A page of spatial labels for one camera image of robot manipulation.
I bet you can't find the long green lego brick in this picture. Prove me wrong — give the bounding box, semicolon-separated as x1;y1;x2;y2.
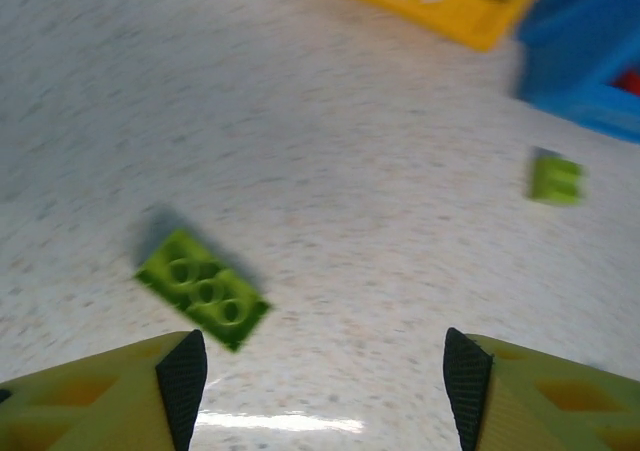
132;227;274;353

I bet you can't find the blue plastic bin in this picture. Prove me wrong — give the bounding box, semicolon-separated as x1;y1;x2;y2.
514;0;640;146

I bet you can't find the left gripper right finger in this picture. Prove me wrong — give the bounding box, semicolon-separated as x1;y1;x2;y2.
442;326;640;451

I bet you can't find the red lego brick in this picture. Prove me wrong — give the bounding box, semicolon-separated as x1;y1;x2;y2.
612;69;640;97

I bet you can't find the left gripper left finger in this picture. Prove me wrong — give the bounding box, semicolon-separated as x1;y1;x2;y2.
0;328;209;451

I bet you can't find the small green lego brick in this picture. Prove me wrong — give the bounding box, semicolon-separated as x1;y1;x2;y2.
527;153;587;207

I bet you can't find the yellow plastic bin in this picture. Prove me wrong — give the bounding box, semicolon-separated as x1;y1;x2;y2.
314;0;556;53

